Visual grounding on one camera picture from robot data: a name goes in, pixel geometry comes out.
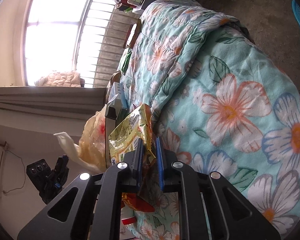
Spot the yellow snack wrapper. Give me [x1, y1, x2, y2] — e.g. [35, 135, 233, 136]
[108, 103, 157, 197]

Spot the red white snack packet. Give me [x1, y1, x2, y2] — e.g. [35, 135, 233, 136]
[121, 193, 155, 225]

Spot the yellowish plastic bag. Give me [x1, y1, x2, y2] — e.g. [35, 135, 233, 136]
[54, 107, 107, 174]

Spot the peach quilt at window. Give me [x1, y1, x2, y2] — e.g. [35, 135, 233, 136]
[34, 71, 81, 87]

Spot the floral teal blanket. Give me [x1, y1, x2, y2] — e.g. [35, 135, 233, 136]
[121, 0, 300, 239]

